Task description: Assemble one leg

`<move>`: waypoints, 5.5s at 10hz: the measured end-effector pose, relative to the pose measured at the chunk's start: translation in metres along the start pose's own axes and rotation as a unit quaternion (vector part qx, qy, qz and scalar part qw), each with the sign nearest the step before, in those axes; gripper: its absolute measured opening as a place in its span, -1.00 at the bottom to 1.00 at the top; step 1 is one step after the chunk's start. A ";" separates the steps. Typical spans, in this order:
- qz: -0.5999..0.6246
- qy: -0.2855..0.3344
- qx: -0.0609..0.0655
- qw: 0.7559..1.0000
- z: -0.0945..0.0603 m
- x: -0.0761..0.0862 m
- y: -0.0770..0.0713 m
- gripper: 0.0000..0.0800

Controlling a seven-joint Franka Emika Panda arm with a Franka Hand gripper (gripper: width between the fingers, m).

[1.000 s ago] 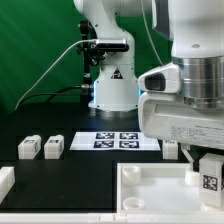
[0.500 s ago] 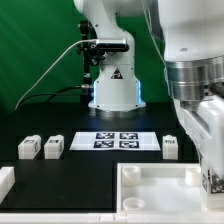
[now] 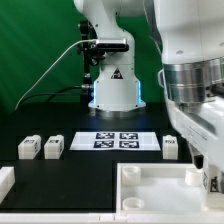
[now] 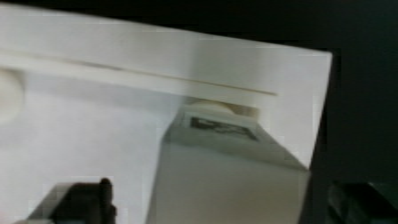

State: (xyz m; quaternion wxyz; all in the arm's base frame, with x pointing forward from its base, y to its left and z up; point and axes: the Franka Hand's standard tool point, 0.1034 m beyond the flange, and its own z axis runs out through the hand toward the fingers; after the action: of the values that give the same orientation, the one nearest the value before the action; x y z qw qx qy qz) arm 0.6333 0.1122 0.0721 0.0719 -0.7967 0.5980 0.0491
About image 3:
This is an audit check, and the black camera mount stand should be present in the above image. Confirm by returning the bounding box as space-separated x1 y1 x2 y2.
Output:
76 20 105 101

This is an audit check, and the grey camera on stand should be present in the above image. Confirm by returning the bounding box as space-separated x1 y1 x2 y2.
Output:
96 38 129 52

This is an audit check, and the black cable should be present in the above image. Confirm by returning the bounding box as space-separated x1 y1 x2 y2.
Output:
19 84 94 108

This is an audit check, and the white front rail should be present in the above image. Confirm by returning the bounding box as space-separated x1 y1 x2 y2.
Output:
0 213 224 224

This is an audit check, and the white cable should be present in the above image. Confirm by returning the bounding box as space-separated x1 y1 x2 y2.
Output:
14 39 98 111

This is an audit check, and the white marker sheet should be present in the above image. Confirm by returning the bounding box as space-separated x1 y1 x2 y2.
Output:
70 132 160 151

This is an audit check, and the white square tabletop part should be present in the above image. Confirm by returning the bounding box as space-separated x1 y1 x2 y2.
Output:
116 162 224 214

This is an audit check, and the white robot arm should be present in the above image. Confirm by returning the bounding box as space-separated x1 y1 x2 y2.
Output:
73 0 224 172

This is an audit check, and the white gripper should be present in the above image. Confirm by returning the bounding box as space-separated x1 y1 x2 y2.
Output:
166 97 224 172

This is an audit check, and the white obstacle block left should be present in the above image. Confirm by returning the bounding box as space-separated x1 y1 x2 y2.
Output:
0 167 15 204

